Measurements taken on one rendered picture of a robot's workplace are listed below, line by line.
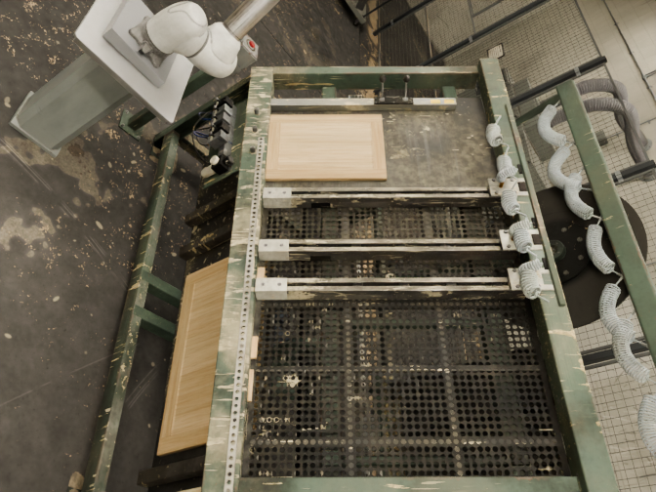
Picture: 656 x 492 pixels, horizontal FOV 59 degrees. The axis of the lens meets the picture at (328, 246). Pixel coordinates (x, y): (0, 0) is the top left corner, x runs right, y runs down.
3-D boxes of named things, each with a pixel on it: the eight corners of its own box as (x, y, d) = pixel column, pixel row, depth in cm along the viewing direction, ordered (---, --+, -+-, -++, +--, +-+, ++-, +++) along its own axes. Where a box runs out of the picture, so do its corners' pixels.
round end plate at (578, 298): (464, 215, 320) (614, 155, 283) (468, 220, 324) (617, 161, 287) (487, 346, 274) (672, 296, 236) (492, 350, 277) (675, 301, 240)
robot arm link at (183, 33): (146, 10, 242) (184, -16, 232) (178, 36, 256) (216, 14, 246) (144, 39, 235) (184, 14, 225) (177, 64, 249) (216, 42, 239)
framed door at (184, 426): (189, 277, 298) (186, 275, 296) (271, 240, 272) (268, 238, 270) (160, 456, 245) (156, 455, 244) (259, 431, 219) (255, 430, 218)
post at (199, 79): (128, 118, 338) (221, 55, 303) (136, 125, 342) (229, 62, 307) (126, 125, 334) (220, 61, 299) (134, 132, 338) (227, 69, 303)
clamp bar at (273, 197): (265, 194, 265) (260, 157, 246) (523, 193, 265) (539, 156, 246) (264, 211, 259) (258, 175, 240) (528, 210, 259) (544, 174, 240)
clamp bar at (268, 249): (261, 245, 248) (255, 210, 229) (537, 244, 248) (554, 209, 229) (259, 265, 242) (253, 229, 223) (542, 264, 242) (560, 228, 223)
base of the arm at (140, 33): (122, 34, 233) (132, 27, 231) (145, 16, 250) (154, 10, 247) (152, 73, 242) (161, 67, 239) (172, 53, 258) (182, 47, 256)
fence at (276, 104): (271, 104, 301) (270, 98, 298) (454, 103, 301) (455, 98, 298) (270, 110, 299) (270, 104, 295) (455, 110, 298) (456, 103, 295)
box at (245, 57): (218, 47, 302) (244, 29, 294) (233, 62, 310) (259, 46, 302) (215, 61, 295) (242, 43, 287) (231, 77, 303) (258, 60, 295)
